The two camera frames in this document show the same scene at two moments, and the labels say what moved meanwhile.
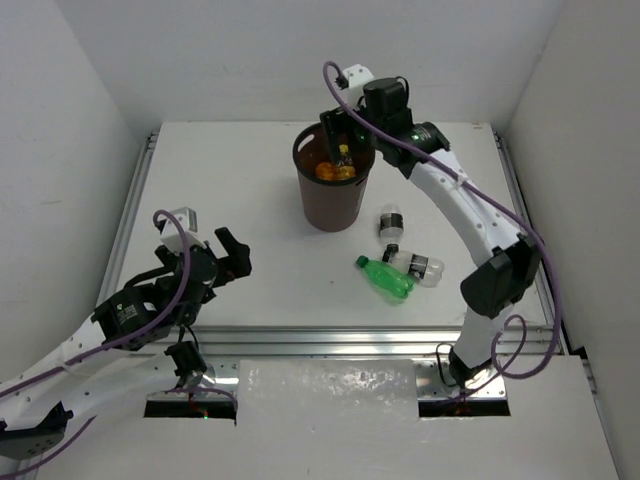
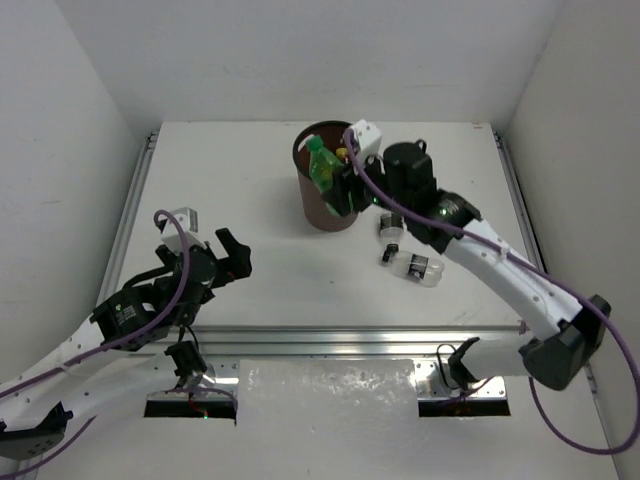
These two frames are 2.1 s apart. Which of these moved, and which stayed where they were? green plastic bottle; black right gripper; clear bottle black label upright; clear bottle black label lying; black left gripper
Moved: black right gripper; green plastic bottle
Stayed: clear bottle black label lying; clear bottle black label upright; black left gripper
